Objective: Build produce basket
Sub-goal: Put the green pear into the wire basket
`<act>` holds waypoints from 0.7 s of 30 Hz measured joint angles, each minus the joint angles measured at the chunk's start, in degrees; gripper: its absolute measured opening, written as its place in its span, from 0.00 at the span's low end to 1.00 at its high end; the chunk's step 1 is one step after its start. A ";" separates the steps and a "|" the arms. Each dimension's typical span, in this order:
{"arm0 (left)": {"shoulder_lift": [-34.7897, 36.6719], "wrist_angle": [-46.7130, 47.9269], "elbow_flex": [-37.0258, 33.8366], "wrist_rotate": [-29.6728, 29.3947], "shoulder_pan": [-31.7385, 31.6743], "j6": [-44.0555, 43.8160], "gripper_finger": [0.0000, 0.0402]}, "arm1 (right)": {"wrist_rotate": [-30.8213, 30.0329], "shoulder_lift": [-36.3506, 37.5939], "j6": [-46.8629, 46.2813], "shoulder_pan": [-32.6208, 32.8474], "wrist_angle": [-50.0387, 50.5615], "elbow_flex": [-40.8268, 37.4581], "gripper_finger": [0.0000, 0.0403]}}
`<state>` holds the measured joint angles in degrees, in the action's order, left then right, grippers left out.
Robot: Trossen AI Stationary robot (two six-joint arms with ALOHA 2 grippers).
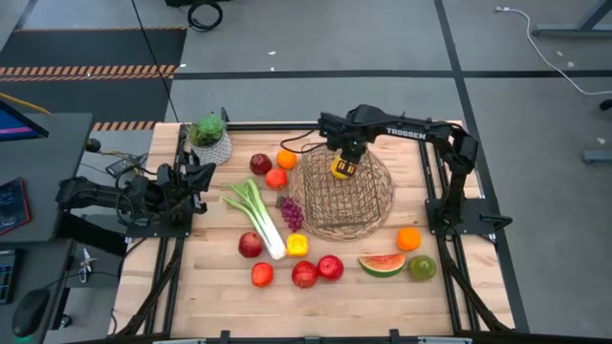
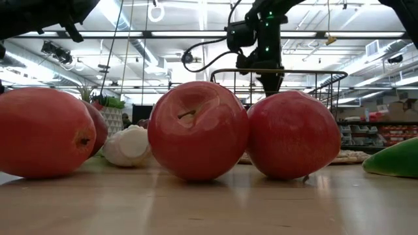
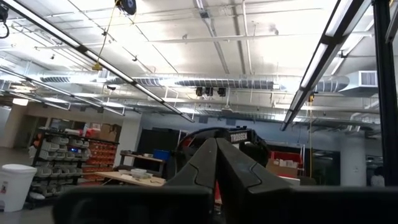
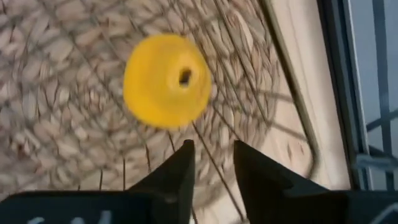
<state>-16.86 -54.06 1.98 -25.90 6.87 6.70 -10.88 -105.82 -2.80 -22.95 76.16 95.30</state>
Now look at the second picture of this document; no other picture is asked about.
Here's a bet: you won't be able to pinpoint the black ceiling track light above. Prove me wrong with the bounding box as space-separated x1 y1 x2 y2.
40 40 74 65

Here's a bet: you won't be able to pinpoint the round woven mat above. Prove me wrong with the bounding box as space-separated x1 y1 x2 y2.
237 149 372 165

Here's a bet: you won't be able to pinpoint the black divider panel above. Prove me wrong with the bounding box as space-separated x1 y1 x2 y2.
131 104 154 125

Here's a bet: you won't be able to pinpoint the person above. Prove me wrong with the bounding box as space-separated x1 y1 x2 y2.
121 112 133 129

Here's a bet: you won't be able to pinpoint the black overhead light bar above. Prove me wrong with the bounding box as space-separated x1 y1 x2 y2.
0 30 418 39

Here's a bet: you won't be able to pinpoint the shelf with storage bins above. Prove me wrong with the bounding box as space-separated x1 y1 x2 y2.
336 119 418 155

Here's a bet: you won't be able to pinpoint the watermelon slice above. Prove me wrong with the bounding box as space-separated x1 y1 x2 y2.
362 136 418 179

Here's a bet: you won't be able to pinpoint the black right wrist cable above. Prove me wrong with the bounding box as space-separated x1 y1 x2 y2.
181 35 242 73

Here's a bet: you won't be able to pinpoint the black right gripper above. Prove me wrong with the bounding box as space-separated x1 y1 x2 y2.
236 15 289 98

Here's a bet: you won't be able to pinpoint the green white celery stalk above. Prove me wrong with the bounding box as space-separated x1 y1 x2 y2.
96 124 153 168

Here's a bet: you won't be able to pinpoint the dark wire basket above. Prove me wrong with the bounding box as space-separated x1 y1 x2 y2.
209 67 349 120

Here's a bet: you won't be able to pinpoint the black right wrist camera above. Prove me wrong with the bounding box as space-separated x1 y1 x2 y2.
226 20 258 52

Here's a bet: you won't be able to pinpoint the white hanging ring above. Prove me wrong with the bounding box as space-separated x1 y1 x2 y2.
147 1 166 24

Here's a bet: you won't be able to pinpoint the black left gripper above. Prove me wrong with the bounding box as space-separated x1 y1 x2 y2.
19 0 101 43

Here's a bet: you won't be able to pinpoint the white air vent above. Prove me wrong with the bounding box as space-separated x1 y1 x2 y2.
365 39 380 58

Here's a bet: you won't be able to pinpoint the succulent in white patterned pot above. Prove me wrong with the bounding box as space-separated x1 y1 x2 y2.
75 82 127 138

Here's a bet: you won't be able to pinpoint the round black ceiling light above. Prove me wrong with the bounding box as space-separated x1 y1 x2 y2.
180 50 195 65

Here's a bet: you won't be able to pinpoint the cardboard boxes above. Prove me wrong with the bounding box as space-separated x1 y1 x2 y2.
387 97 418 123

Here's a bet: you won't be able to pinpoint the red tomato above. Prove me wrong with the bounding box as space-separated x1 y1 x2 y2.
0 87 97 180

